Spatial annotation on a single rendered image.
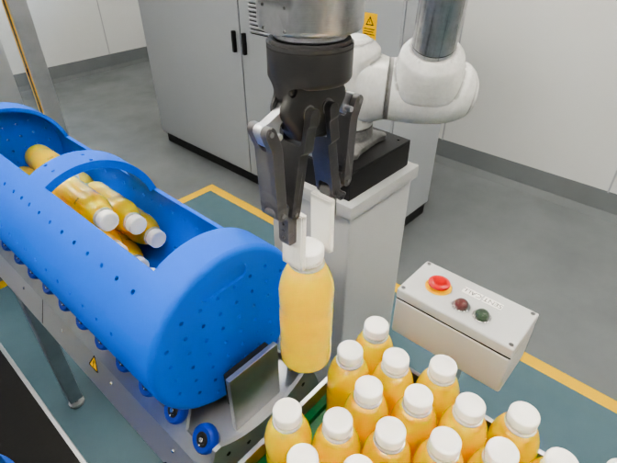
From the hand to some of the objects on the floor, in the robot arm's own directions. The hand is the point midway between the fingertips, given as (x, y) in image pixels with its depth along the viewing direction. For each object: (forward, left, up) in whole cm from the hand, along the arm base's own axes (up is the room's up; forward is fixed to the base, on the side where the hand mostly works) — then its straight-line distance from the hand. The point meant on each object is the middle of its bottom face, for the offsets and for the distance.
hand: (308, 231), depth 51 cm
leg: (-4, -113, -136) cm, 177 cm away
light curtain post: (-49, -153, -137) cm, 211 cm away
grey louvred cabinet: (-200, -169, -136) cm, 295 cm away
